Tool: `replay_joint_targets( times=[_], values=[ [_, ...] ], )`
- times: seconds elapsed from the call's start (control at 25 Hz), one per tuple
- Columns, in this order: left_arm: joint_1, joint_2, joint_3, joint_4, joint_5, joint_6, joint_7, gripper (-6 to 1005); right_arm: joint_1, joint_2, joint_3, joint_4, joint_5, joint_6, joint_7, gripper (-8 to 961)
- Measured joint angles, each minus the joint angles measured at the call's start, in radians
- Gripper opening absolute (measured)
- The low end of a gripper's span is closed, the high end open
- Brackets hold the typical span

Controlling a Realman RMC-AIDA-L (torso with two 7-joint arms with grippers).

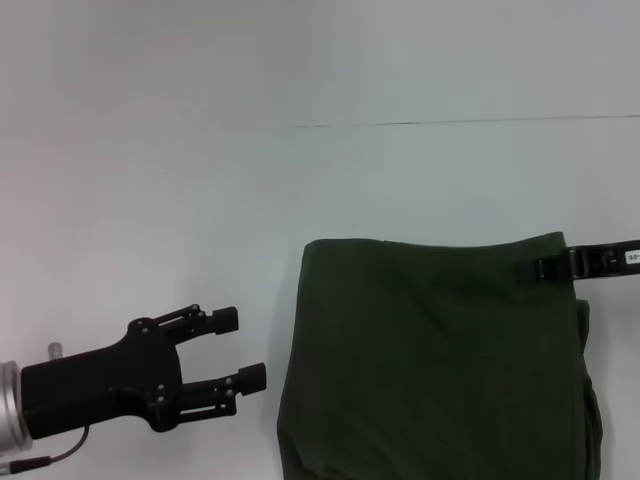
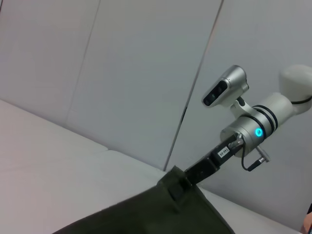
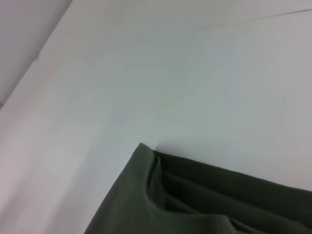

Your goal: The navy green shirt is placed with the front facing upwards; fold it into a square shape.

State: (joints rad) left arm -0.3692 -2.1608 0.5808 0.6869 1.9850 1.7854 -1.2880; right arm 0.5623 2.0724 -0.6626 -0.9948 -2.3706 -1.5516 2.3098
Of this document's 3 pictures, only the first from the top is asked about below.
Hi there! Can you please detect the dark green FREE t-shirt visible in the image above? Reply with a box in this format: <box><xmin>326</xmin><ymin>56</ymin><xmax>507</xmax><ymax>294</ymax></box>
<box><xmin>275</xmin><ymin>230</ymin><xmax>604</xmax><ymax>480</ymax></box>

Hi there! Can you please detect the grey cable with metal plug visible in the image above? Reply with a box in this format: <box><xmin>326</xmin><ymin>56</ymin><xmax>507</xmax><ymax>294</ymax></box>
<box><xmin>0</xmin><ymin>342</ymin><xmax>91</xmax><ymax>474</ymax></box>

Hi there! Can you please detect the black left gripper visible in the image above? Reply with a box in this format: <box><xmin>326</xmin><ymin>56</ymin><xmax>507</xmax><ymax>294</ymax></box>
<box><xmin>20</xmin><ymin>303</ymin><xmax>268</xmax><ymax>441</ymax></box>

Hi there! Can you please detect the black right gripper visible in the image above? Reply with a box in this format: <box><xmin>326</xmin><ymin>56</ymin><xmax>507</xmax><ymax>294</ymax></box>
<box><xmin>515</xmin><ymin>239</ymin><xmax>640</xmax><ymax>287</ymax></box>

